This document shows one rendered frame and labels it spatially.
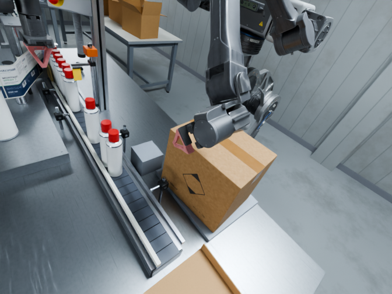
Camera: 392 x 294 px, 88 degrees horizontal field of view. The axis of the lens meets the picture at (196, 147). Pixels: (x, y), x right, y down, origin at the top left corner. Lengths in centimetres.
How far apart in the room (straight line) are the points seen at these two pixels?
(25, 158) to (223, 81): 78
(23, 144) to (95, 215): 41
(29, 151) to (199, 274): 75
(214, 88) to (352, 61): 263
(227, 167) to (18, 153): 76
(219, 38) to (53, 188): 75
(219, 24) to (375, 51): 259
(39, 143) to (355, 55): 292
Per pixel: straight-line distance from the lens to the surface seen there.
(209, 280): 75
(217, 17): 48
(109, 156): 76
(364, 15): 299
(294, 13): 78
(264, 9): 102
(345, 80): 302
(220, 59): 44
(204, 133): 38
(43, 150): 98
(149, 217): 74
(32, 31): 83
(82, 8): 106
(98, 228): 79
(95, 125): 90
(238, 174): 61
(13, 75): 119
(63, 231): 81
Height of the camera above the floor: 153
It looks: 40 degrees down
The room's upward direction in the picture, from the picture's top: 17 degrees clockwise
